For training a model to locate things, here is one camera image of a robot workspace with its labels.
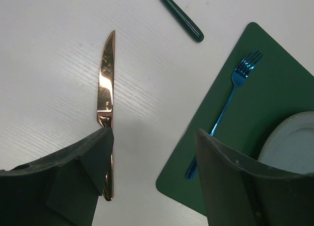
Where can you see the copper knife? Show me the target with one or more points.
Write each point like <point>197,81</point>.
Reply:
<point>105,101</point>

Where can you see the dark green placemat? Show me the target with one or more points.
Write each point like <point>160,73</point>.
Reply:
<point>276,89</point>

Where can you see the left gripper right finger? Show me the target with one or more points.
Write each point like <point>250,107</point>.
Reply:
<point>240,191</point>

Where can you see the blue plastic spoon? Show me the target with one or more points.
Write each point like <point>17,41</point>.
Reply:
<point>238,77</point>

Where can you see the teal round plate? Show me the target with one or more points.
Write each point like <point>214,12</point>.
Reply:
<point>290,147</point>

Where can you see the gold fork green handle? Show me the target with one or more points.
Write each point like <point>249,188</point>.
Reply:
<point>184,21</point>

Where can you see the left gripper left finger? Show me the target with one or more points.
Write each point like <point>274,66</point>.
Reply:
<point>60,189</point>

